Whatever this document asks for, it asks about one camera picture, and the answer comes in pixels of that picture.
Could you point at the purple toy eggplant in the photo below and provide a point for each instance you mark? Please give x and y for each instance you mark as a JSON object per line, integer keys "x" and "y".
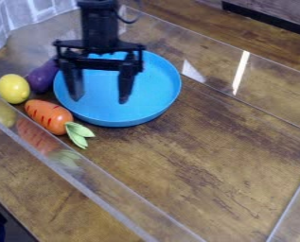
{"x": 41, "y": 78}

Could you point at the clear acrylic front barrier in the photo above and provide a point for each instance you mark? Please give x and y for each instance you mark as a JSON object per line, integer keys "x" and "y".
{"x": 149, "y": 222}

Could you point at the orange toy carrot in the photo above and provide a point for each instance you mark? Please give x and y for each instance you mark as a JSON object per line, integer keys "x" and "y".
{"x": 55, "y": 119}

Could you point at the yellow toy lemon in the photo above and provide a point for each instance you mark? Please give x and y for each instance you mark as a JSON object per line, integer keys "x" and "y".
{"x": 14, "y": 88}

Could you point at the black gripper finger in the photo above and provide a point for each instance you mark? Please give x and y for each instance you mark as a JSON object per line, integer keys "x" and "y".
{"x": 73, "y": 79}
{"x": 125, "y": 81}

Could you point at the blue round plate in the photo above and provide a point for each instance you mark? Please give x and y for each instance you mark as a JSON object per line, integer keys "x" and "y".
{"x": 156, "y": 89}

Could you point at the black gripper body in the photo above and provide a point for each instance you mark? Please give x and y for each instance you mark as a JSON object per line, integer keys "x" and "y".
{"x": 100, "y": 40}

